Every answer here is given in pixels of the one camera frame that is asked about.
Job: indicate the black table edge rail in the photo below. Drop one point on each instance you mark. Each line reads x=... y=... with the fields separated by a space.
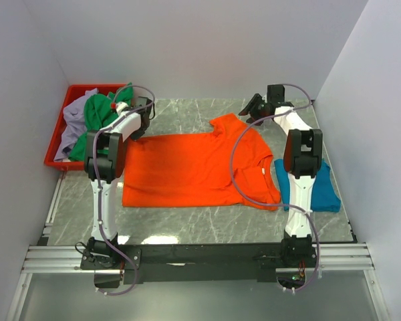
x=203 y=272

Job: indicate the orange t shirt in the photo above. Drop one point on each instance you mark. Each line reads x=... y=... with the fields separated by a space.
x=228 y=165

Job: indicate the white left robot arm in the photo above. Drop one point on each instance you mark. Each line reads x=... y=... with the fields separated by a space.
x=104 y=165

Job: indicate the green t shirt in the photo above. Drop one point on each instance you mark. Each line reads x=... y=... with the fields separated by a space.
x=97 y=114

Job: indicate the aluminium frame rail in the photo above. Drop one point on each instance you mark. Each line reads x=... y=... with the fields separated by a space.
x=329 y=257

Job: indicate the folded teal t shirt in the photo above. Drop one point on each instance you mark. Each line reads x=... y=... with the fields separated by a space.
x=323 y=198

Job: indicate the red plastic bin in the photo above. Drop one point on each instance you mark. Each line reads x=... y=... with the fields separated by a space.
x=74 y=92

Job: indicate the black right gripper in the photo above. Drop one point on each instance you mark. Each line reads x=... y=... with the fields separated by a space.
x=258 y=107

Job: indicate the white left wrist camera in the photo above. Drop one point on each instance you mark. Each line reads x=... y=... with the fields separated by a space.
x=119 y=107

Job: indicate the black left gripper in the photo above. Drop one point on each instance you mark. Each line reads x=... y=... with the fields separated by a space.
x=146 y=118

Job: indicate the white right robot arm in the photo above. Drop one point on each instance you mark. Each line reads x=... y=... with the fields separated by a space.
x=301 y=161

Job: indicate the lavender t shirt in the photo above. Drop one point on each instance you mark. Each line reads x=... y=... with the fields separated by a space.
x=73 y=114

